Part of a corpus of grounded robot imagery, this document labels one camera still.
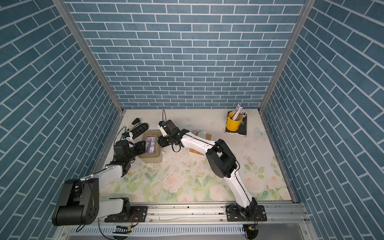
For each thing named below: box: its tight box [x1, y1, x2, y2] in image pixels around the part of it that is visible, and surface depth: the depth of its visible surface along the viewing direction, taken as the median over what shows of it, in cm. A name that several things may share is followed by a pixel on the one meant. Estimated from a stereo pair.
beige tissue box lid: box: [138, 129, 162, 159], surface depth 91 cm
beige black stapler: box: [126, 117, 142, 133], surface depth 110 cm
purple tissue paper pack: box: [145, 136, 156, 154], surface depth 94 cm
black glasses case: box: [131, 123, 149, 140], surface depth 107 cm
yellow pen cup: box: [226, 111, 243, 132], surface depth 105 cm
